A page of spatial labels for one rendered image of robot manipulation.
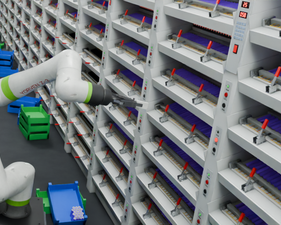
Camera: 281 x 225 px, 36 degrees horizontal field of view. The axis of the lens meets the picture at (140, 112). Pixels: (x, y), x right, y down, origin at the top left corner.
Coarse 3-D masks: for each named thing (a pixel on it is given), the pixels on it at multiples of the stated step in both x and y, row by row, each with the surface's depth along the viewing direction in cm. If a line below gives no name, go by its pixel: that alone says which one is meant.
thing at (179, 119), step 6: (162, 108) 228; (168, 108) 224; (168, 114) 221; (174, 114) 217; (174, 120) 214; (180, 120) 210; (180, 126) 207; (186, 126) 205; (192, 126) 202; (198, 132) 196; (204, 138) 190
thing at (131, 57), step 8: (112, 40) 283; (120, 40) 285; (128, 40) 288; (136, 40) 283; (112, 48) 284; (120, 48) 270; (128, 48) 270; (136, 48) 269; (144, 48) 266; (112, 56) 279; (120, 56) 266; (128, 56) 263; (136, 56) 247; (144, 56) 251; (128, 64) 253; (136, 64) 247; (144, 64) 231; (136, 72) 244; (144, 72) 232
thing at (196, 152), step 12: (168, 96) 232; (156, 108) 230; (156, 120) 219; (168, 132) 208; (180, 132) 204; (180, 144) 198; (192, 144) 192; (204, 144) 191; (192, 156) 189; (204, 156) 177
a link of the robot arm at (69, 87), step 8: (64, 72) 174; (72, 72) 175; (80, 72) 179; (56, 80) 176; (64, 80) 172; (72, 80) 173; (80, 80) 176; (56, 88) 173; (64, 88) 171; (72, 88) 172; (80, 88) 174; (88, 88) 176; (64, 96) 172; (72, 96) 173; (80, 96) 175; (88, 96) 176
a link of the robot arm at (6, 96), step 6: (6, 78) 194; (0, 84) 194; (6, 84) 192; (0, 90) 194; (6, 90) 193; (0, 96) 195; (6, 96) 194; (12, 96) 194; (0, 102) 197; (6, 102) 198
